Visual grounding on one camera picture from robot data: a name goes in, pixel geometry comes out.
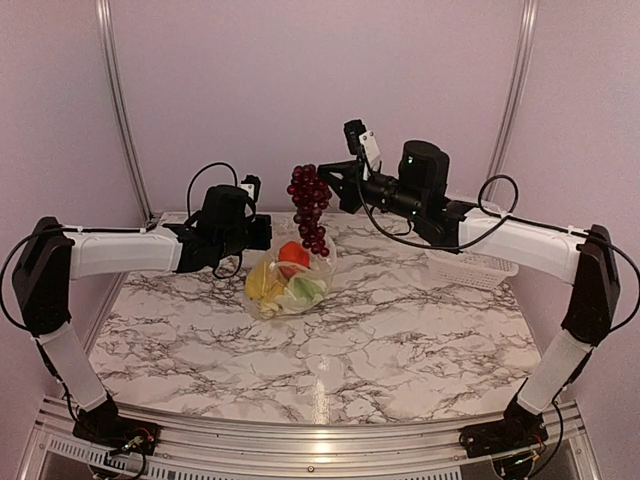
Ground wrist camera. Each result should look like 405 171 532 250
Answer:
239 174 261 202
343 119 382 180

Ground aluminium front rail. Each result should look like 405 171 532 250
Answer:
17 397 602 479

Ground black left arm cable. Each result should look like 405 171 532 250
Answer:
0 160 251 334

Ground fake orange carrot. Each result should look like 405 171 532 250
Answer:
278 241 310 268

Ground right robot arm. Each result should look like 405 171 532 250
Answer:
317 132 620 458

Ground aluminium corner post right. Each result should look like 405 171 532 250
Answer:
487 0 539 177

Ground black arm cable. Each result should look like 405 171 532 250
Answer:
0 160 251 334
357 169 640 336

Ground fake yellow banana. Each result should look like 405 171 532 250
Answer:
245 262 285 302

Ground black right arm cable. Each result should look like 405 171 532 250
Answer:
357 169 640 336

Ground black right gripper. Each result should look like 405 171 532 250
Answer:
318 158 426 221

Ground aluminium corner post left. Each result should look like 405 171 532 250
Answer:
96 0 153 221

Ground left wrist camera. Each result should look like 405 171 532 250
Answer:
239 174 261 202

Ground white perforated plastic basket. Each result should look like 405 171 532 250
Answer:
426 250 519 290

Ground fake red grapes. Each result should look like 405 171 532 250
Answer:
287 164 332 257

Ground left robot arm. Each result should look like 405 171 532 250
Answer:
1 175 272 449

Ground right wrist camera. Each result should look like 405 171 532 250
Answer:
343 119 382 180

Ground fake green lettuce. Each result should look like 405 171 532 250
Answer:
286 276 327 307

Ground clear zip top bag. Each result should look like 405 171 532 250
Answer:
244 218 337 319

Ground aluminium corner post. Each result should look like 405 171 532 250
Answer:
96 0 153 221
487 0 539 177

